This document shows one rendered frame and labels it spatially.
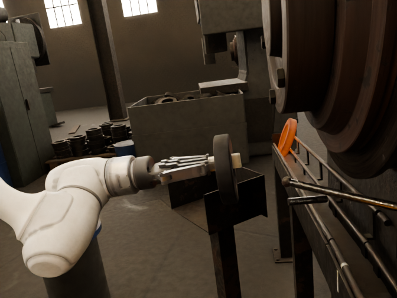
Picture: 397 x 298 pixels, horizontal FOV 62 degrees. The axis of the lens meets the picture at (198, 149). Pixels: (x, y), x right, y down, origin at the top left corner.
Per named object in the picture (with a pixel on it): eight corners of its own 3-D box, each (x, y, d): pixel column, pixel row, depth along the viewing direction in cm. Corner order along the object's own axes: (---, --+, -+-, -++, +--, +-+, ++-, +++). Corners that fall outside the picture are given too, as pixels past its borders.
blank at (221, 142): (230, 129, 79) (216, 131, 80) (227, 138, 64) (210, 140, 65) (239, 191, 82) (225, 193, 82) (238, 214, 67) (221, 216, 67)
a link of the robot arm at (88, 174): (126, 180, 84) (112, 219, 73) (69, 187, 87) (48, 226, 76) (110, 145, 78) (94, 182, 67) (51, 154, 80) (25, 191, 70)
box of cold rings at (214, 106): (243, 150, 381) (236, 80, 360) (251, 174, 301) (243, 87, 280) (155, 159, 389) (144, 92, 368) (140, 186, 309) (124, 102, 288)
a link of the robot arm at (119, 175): (111, 203, 74) (136, 200, 73) (101, 165, 71) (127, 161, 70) (124, 187, 82) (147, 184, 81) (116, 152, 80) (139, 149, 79)
